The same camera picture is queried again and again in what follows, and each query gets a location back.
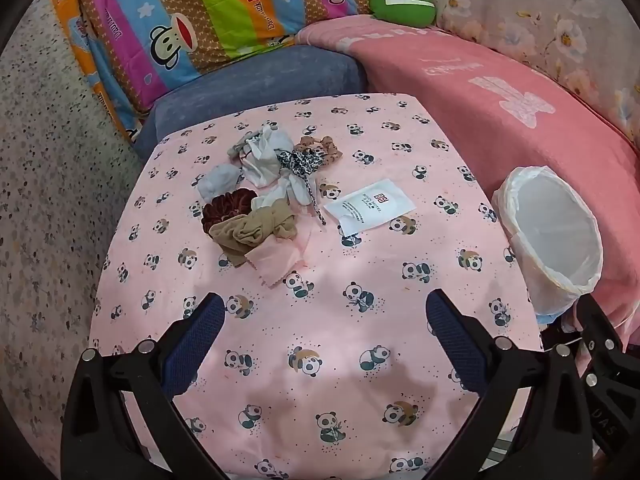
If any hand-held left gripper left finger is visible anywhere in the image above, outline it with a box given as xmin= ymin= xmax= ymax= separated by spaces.
xmin=60 ymin=292 xmax=226 ymax=480

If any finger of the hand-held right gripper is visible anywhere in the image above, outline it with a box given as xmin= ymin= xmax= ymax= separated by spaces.
xmin=575 ymin=292 xmax=628 ymax=386

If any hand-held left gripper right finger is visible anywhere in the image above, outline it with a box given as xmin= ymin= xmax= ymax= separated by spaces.
xmin=425 ymin=289 xmax=598 ymax=480

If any pink cloth piece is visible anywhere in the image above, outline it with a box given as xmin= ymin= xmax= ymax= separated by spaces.
xmin=245 ymin=232 xmax=314 ymax=289

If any bag-lined trash bin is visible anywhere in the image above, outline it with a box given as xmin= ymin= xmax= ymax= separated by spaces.
xmin=491 ymin=165 xmax=603 ymax=326

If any beige stocking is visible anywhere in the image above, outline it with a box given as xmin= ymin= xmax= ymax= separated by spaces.
xmin=209 ymin=200 xmax=294 ymax=255

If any dark red velvet scrunchie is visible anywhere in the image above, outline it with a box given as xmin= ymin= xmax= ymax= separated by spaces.
xmin=201 ymin=187 xmax=259 ymax=236

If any light grey sock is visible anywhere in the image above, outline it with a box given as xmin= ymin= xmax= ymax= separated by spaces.
xmin=197 ymin=165 xmax=244 ymax=199

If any white sachet packet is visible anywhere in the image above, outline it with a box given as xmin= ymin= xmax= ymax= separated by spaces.
xmin=322 ymin=178 xmax=417 ymax=237

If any plain white sock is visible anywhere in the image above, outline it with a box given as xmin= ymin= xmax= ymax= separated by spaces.
xmin=251 ymin=172 xmax=317 ymax=211

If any leopard print hair tie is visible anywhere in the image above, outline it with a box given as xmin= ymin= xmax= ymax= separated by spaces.
xmin=277 ymin=149 xmax=327 ymax=227

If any pink panda printed cloth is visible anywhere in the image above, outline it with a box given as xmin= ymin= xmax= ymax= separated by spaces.
xmin=87 ymin=92 xmax=546 ymax=480

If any white and grey sock wad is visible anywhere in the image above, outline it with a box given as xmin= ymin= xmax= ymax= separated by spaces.
xmin=242 ymin=127 xmax=294 ymax=187

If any tan scrunchie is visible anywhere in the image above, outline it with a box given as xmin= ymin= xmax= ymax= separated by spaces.
xmin=294 ymin=135 xmax=344 ymax=169

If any pink blanket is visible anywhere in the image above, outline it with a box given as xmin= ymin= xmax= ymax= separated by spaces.
xmin=295 ymin=20 xmax=640 ymax=341

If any blue velvet cushion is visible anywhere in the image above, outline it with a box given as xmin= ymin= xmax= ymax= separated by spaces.
xmin=132 ymin=45 xmax=368 ymax=161

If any orange-edged cartoon pillow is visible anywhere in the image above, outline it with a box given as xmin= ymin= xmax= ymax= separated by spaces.
xmin=47 ymin=0 xmax=151 ymax=143

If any colourful striped cartoon pillow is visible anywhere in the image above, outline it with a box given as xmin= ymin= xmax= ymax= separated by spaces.
xmin=75 ymin=0 xmax=386 ymax=113

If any green plush pillow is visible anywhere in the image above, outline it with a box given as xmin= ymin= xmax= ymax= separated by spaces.
xmin=369 ymin=0 xmax=437 ymax=28

